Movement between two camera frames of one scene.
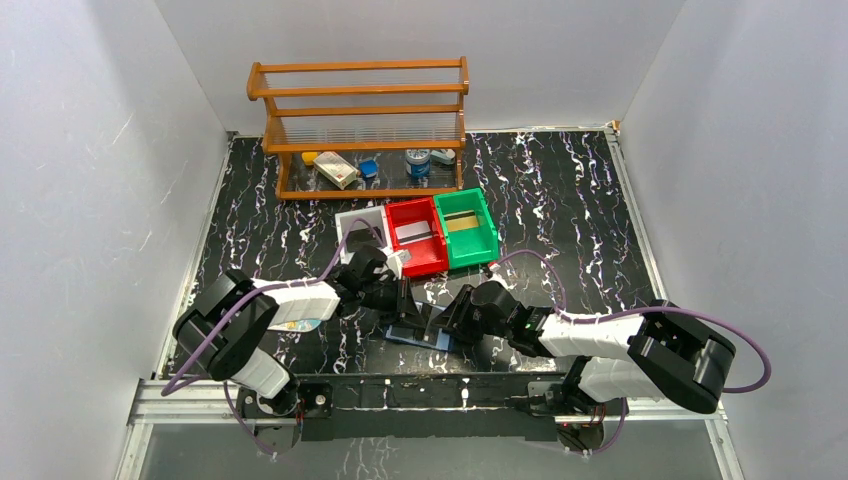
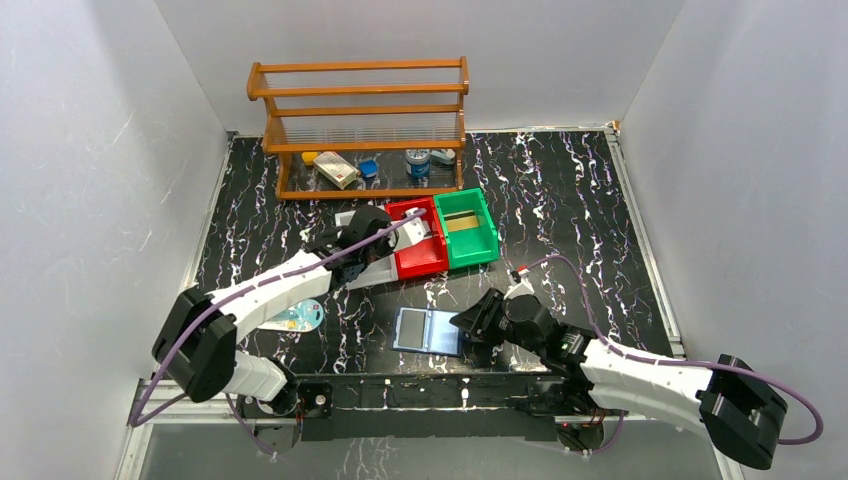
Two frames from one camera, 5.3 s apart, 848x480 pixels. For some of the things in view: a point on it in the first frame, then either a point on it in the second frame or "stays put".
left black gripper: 403,299 to 335,240
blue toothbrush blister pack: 295,325 stays put
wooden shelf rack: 363,127 stays put
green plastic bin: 470,235 stays put
